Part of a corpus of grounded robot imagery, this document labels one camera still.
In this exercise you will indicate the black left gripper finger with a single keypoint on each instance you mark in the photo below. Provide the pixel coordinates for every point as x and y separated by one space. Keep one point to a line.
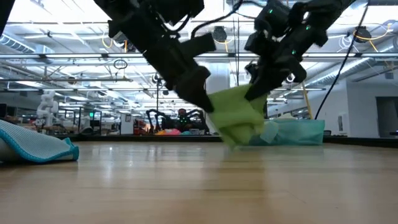
196 87

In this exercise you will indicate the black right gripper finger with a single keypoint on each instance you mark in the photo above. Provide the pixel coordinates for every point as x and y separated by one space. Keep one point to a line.
264 87
252 72

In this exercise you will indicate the bright green microfiber towel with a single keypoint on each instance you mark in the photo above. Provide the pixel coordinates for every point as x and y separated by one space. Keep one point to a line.
236 115

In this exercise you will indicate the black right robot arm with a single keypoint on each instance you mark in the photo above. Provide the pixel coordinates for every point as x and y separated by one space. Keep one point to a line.
311 18

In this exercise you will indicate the white pillar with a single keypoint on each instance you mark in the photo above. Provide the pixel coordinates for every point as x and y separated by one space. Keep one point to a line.
218 77

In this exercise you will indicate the person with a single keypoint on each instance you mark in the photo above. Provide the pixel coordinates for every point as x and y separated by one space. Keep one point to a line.
183 116

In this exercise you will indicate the black background robot arms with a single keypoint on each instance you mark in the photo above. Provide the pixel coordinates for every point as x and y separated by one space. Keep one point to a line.
161 119

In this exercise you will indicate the colourful cloth pile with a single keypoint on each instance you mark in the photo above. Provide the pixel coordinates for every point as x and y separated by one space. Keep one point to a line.
169 132

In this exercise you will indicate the teal plastic bin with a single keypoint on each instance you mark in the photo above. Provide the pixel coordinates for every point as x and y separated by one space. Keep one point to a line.
298 133

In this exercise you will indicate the red background machine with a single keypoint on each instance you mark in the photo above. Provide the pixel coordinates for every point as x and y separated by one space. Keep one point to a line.
140 127

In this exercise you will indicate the white cabinet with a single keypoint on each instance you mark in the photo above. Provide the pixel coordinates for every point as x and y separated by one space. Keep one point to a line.
127 124

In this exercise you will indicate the long strip light fixture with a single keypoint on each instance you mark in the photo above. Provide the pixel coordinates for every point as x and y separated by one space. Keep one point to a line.
77 55

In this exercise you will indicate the dark door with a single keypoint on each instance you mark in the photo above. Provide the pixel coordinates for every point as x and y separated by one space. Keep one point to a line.
387 115

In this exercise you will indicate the white robot figure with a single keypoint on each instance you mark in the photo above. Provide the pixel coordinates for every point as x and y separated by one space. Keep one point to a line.
47 105

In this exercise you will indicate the light blue teal-edged towel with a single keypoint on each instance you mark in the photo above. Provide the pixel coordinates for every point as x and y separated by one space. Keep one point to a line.
31 143

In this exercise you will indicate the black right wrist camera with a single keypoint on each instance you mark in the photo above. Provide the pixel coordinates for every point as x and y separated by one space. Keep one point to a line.
256 43

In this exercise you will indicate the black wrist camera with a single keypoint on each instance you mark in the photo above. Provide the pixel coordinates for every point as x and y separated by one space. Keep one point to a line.
177 9
256 43

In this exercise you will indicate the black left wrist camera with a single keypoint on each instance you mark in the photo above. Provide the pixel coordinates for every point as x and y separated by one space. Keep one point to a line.
177 9

